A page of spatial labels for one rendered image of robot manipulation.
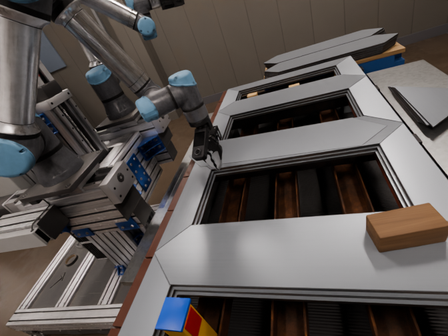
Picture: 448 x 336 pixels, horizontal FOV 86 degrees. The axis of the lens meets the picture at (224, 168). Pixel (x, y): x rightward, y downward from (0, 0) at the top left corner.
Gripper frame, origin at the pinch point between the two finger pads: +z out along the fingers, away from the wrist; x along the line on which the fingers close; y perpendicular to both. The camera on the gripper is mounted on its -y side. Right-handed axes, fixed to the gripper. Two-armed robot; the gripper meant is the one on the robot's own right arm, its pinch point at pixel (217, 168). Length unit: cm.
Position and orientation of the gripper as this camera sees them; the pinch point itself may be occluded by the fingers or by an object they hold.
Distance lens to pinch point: 90.2
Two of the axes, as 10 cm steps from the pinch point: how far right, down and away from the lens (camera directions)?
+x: -9.3, 1.4, 3.4
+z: 3.2, 7.7, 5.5
